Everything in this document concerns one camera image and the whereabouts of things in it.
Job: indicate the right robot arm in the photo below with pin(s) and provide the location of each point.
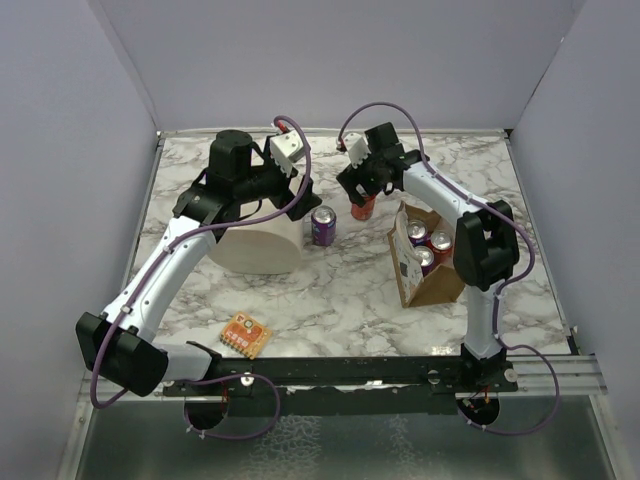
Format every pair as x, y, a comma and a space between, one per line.
485, 249

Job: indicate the purple soda can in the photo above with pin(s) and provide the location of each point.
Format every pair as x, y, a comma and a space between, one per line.
323, 224
426, 259

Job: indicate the purple soda can carried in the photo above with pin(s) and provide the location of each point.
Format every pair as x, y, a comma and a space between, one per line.
417, 233

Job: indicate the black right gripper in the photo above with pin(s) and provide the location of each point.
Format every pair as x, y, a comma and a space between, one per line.
349, 179

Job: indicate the white cylindrical bucket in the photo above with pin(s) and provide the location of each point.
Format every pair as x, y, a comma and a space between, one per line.
271, 247

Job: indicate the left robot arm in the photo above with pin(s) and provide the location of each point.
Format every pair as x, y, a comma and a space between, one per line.
118, 344

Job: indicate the aluminium frame rail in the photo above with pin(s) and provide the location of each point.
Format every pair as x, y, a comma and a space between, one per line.
526, 375

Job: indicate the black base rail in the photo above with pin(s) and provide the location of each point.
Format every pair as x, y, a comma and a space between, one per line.
268, 400

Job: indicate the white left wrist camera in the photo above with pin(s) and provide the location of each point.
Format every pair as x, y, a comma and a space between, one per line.
286, 149

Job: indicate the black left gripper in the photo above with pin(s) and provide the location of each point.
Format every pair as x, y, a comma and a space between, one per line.
308, 200

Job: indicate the orange snack packet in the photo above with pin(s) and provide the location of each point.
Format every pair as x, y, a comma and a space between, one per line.
245, 335

